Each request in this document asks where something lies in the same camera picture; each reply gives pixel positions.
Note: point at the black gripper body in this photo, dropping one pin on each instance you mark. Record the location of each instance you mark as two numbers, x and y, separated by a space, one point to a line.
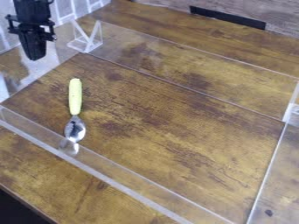
30 22

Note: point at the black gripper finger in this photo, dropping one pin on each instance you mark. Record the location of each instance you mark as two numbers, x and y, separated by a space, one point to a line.
40 46
26 40

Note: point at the green handled metal spoon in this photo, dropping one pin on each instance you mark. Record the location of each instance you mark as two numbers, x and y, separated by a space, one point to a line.
75 128

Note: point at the clear acrylic front barrier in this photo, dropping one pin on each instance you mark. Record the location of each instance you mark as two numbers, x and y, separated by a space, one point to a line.
165 201

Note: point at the clear acrylic barrier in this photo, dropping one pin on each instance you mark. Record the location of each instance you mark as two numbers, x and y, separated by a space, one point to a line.
276 203
165 201

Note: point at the clear acrylic right barrier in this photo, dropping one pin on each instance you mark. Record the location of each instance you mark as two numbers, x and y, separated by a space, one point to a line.
276 203

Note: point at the clear acrylic triangular bracket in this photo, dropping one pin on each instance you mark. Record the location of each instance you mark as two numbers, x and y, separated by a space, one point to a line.
85 43

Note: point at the black strip on back wall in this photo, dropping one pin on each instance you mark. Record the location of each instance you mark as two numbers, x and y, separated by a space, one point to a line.
228 17

